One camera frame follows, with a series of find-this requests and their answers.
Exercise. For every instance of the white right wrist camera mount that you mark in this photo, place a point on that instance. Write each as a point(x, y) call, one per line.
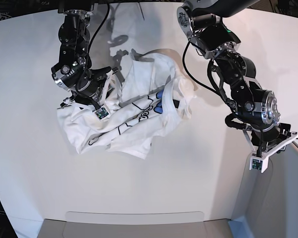
point(99, 108)

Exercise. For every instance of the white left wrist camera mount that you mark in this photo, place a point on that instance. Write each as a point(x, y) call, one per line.
point(260, 162)

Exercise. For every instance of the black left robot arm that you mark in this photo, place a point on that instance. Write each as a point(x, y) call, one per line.
point(232, 76)

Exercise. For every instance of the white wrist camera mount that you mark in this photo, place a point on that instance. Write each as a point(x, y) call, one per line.
point(260, 162)
point(99, 108)

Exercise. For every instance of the white t-shirt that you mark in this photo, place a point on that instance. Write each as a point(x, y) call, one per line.
point(152, 101)

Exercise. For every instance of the grey cardboard box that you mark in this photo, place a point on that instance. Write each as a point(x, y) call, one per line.
point(266, 207)

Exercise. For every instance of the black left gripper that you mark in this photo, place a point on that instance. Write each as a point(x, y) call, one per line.
point(267, 140)

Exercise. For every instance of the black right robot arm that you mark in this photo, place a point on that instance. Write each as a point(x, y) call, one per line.
point(75, 41)

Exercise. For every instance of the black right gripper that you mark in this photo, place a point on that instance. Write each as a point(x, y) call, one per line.
point(89, 83)

